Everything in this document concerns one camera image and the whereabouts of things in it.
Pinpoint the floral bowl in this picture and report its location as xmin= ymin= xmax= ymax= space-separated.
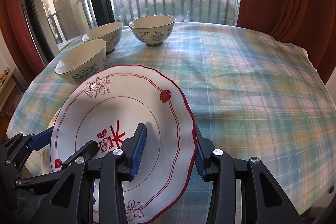
xmin=129 ymin=15 xmax=176 ymax=45

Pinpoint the wooden shelf with clutter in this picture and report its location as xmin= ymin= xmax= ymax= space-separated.
xmin=0 ymin=68 xmax=17 ymax=109

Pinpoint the small red-rimmed white plate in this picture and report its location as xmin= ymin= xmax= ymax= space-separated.
xmin=50 ymin=65 xmax=197 ymax=223

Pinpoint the ceramic bowl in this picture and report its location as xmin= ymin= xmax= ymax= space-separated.
xmin=81 ymin=22 xmax=123 ymax=53

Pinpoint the left red curtain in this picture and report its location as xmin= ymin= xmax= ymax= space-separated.
xmin=1 ymin=0 xmax=45 ymax=83

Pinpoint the balcony metal railing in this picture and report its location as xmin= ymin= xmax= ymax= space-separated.
xmin=42 ymin=0 xmax=240 ymax=45

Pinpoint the scalloped yellow-flower plate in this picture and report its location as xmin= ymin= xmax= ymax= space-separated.
xmin=39 ymin=108 xmax=61 ymax=174

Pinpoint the bowl blue pattern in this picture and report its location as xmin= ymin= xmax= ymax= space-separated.
xmin=55 ymin=39 xmax=106 ymax=85

